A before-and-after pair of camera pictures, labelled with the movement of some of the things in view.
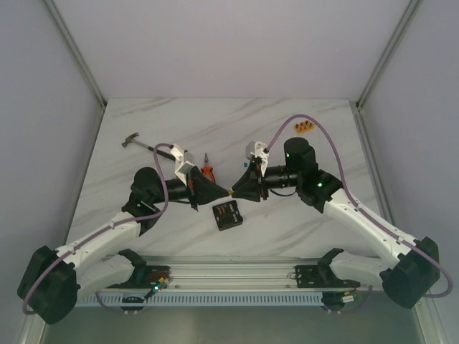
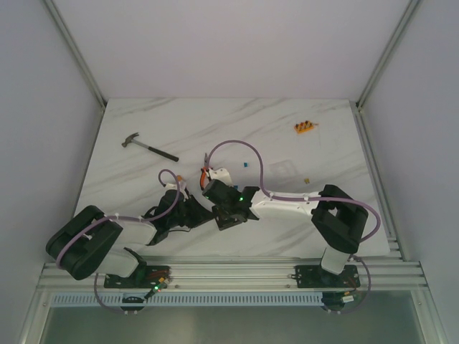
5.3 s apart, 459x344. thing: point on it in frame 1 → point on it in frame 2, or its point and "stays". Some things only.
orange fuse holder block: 304,127 stays
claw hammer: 130,140 stays
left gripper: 192,188 → 200,213
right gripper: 252,185 → 230,185
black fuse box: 227,215 stays
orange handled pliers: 207,170 stays
